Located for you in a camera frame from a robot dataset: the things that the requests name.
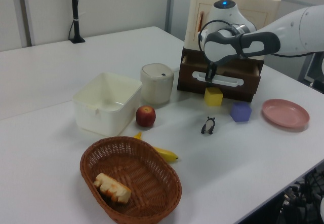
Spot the yellow banana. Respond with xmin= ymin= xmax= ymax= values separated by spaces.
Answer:
xmin=133 ymin=132 xmax=179 ymax=163

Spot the purple cube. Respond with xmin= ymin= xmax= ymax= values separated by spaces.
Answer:
xmin=229 ymin=101 xmax=253 ymax=123

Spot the toasted bread slice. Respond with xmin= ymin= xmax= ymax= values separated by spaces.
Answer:
xmin=93 ymin=172 xmax=133 ymax=205

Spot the cream small trash can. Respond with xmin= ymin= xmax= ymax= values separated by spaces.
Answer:
xmin=140 ymin=62 xmax=175 ymax=105

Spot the brown drawer with white handle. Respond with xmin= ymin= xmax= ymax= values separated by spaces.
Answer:
xmin=176 ymin=54 xmax=262 ymax=102

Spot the yellow cube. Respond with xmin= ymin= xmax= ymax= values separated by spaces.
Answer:
xmin=204 ymin=87 xmax=224 ymax=107

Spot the black white panda toy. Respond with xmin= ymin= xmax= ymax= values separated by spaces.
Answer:
xmin=200 ymin=116 xmax=217 ymax=135

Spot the white plastic bin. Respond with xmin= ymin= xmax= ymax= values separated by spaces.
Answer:
xmin=72 ymin=71 xmax=143 ymax=137

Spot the pink plate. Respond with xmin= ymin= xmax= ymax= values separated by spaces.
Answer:
xmin=261 ymin=98 xmax=310 ymax=129

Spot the black cable bundle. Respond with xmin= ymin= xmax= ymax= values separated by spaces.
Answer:
xmin=278 ymin=168 xmax=324 ymax=224

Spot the cream plastic storage box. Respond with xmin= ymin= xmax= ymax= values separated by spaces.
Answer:
xmin=185 ymin=0 xmax=284 ymax=57

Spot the brown wooden drawer cabinet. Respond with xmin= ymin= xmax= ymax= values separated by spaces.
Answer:
xmin=182 ymin=47 xmax=266 ymax=79

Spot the brown wicker basket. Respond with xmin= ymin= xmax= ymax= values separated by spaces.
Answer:
xmin=79 ymin=136 xmax=183 ymax=224

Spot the black pole stand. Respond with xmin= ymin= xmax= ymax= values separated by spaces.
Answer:
xmin=68 ymin=0 xmax=86 ymax=44

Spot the red apple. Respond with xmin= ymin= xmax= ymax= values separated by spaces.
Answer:
xmin=135 ymin=104 xmax=157 ymax=128

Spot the orange door handle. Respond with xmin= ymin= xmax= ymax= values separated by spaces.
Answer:
xmin=197 ymin=11 xmax=205 ymax=36

